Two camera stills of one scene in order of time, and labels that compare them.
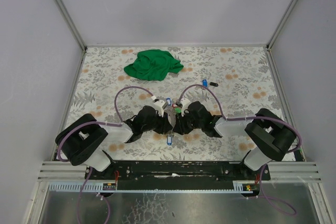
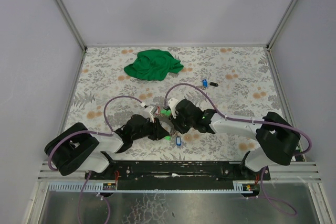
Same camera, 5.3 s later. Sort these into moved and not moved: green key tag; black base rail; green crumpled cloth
Moved: green key tag
Not moved: green crumpled cloth; black base rail
